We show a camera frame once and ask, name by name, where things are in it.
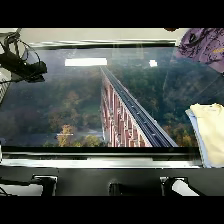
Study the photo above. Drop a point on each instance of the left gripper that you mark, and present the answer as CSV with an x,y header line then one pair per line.
x,y
35,71

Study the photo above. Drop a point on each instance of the pale yellow T-shirt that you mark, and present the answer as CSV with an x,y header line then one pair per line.
x,y
211,133

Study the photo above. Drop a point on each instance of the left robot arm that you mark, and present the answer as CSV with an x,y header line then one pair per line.
x,y
11,61

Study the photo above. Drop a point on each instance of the purple printed garment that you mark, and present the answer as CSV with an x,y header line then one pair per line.
x,y
203,45

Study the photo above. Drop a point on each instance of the silver frame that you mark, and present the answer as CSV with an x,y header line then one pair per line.
x,y
100,163

